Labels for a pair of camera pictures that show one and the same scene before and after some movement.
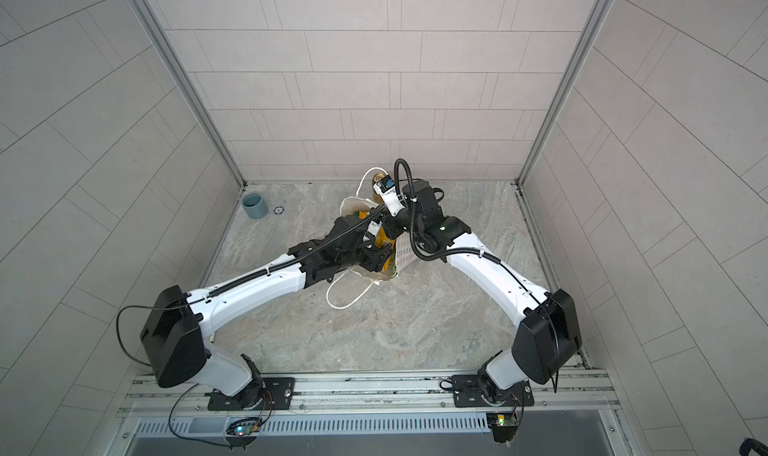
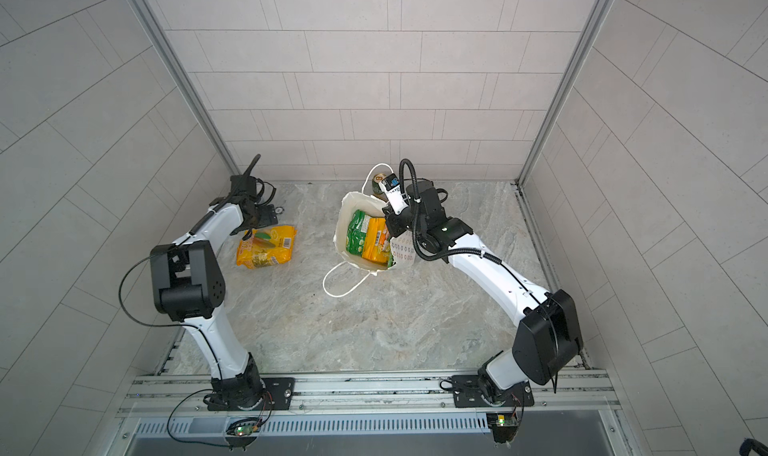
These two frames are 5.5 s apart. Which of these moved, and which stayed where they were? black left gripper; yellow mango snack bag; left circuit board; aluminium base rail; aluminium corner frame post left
Moved: yellow mango snack bag; black left gripper
Stayed: aluminium corner frame post left; aluminium base rail; left circuit board
